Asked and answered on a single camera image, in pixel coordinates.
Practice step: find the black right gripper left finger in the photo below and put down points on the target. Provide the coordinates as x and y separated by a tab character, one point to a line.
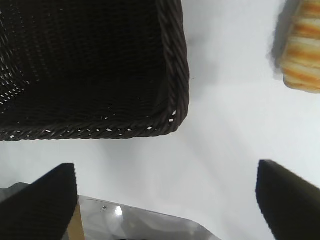
37	207

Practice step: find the long striped bread roll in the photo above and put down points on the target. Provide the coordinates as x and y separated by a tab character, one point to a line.
305	62

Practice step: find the tan wooden strip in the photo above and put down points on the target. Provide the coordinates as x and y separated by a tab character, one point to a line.
76	225

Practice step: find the dark brown woven basket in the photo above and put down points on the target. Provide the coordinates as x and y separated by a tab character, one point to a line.
87	62

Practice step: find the shiny metal base plate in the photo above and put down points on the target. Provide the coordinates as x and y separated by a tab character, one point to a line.
150	225

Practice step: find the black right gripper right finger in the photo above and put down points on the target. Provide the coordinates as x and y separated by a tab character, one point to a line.
292	207

